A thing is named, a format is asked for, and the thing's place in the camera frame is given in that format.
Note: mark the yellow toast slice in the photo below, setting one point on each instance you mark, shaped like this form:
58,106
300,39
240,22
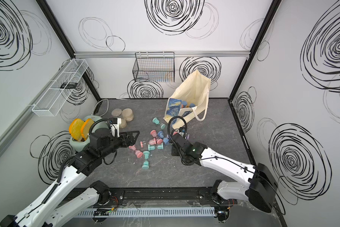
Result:
85,128
75,129

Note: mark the tall glass jar with rice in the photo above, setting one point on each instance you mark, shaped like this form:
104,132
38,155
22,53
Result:
118,114

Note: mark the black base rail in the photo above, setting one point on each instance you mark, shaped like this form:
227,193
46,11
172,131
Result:
181,195

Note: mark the blue hourglass front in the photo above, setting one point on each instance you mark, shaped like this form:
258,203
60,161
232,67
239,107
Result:
184,104

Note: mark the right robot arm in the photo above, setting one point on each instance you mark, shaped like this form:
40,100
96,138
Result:
244,174

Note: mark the mint green toaster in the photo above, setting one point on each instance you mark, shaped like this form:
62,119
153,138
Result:
79,145

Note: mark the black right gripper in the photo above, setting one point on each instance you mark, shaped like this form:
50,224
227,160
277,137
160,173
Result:
174,151

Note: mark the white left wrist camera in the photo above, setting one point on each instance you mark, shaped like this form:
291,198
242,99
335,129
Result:
114,124

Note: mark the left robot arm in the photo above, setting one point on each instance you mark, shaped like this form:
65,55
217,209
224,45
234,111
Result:
44,211

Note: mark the black wire basket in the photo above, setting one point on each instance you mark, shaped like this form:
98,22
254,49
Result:
154,66

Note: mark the yellow toast slice right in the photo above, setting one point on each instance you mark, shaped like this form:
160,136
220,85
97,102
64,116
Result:
85,128

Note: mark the teal hourglass near bag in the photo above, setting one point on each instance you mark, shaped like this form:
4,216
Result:
157,122

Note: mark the white slotted cable duct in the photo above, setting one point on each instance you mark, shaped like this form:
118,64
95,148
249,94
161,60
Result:
149,212

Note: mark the pink hourglass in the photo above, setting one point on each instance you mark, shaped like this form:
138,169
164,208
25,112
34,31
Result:
137,152
153,133

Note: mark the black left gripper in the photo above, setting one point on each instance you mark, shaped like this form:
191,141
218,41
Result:
131,141

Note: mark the white wire shelf basket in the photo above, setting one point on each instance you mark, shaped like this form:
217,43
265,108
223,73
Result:
66,87

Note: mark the teal hourglass front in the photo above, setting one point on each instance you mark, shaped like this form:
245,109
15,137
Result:
146,155

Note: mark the canvas bag with starry print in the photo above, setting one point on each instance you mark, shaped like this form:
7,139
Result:
195,90

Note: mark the pink hourglass left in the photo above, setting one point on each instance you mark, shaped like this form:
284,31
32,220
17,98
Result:
137,152

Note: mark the yellow toast slice left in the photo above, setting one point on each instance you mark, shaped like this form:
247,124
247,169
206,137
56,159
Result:
75,129

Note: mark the short jar with beige lid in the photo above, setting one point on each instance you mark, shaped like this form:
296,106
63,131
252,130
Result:
128,114

